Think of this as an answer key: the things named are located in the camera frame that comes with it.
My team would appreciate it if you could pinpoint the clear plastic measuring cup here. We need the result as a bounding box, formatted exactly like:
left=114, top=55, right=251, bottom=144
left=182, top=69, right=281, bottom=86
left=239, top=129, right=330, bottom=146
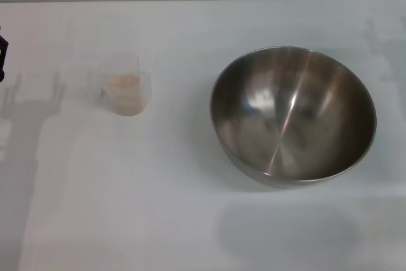
left=88, top=54, right=152, bottom=117

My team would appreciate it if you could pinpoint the stainless steel mixing bowl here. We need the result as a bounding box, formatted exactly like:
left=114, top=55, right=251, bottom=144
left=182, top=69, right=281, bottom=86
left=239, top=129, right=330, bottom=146
left=209, top=46, right=377, bottom=190

